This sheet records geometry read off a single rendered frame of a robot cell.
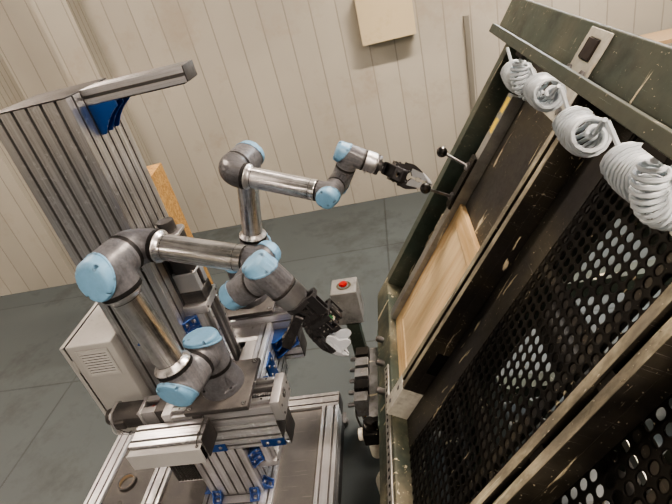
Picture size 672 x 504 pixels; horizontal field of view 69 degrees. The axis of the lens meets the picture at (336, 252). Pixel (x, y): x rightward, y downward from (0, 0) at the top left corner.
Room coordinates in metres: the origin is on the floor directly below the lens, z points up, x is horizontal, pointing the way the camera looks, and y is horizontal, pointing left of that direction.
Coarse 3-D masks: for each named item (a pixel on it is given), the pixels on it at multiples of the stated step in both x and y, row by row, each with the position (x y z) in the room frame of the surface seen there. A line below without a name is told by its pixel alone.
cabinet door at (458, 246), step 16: (464, 208) 1.46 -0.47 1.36; (464, 224) 1.37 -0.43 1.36; (448, 240) 1.44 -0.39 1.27; (464, 240) 1.31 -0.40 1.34; (432, 256) 1.51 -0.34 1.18; (448, 256) 1.37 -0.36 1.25; (464, 256) 1.25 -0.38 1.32; (432, 272) 1.44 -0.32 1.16; (448, 272) 1.31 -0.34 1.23; (464, 272) 1.19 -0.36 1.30; (416, 288) 1.50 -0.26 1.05; (432, 288) 1.37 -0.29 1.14; (448, 288) 1.24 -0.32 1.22; (416, 304) 1.43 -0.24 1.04; (432, 304) 1.30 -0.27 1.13; (400, 320) 1.50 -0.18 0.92; (416, 320) 1.36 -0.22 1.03; (432, 320) 1.23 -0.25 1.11; (400, 336) 1.42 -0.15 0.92; (416, 336) 1.29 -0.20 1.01; (400, 352) 1.35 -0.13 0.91; (400, 368) 1.27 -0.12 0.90
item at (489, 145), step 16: (512, 96) 1.46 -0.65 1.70; (512, 112) 1.46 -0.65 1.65; (496, 128) 1.47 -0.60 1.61; (496, 144) 1.47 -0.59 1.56; (480, 160) 1.48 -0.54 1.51; (480, 176) 1.48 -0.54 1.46; (464, 192) 1.49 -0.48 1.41; (448, 224) 1.51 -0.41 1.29; (432, 240) 1.53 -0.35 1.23; (416, 272) 1.53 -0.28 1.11; (400, 304) 1.55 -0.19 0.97
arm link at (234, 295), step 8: (240, 272) 1.05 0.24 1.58; (232, 280) 1.02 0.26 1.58; (240, 280) 1.00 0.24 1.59; (224, 288) 1.03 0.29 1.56; (232, 288) 1.00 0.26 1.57; (240, 288) 0.99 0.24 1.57; (224, 296) 1.01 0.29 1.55; (232, 296) 1.00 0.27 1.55; (240, 296) 0.99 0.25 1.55; (248, 296) 0.98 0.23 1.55; (256, 296) 0.98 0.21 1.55; (224, 304) 1.01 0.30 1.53; (232, 304) 1.00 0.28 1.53; (240, 304) 1.00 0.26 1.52
